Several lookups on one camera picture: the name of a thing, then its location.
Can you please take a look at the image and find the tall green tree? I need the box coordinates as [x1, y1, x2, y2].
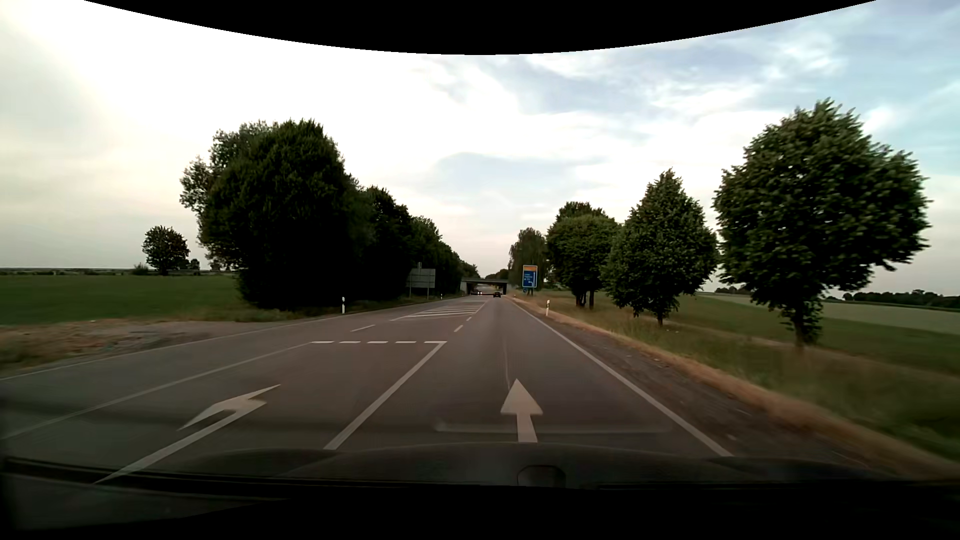
[508, 227, 550, 291]

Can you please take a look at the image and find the grey road sign back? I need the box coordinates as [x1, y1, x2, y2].
[406, 262, 437, 300]

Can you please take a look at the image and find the grey asphalt road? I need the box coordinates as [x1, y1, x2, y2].
[0, 294, 849, 481]

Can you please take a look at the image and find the conical green tree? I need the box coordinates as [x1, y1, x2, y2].
[601, 168, 720, 327]

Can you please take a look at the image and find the row of dark trees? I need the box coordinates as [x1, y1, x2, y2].
[179, 118, 481, 312]

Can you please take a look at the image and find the car's own bonnet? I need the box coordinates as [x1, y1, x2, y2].
[0, 441, 960, 535]

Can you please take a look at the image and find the lone small tree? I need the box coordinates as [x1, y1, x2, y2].
[141, 225, 191, 276]

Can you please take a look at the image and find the large round green tree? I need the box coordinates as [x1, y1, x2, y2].
[712, 98, 932, 348]

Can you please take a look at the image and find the grass verge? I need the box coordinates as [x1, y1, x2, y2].
[511, 291, 960, 470]

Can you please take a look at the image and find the green field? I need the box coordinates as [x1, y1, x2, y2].
[0, 273, 249, 327]

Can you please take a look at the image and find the gravel patch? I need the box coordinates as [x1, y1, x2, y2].
[0, 318, 260, 373]

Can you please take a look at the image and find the distant tree line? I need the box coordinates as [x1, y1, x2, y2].
[714, 285, 960, 310]

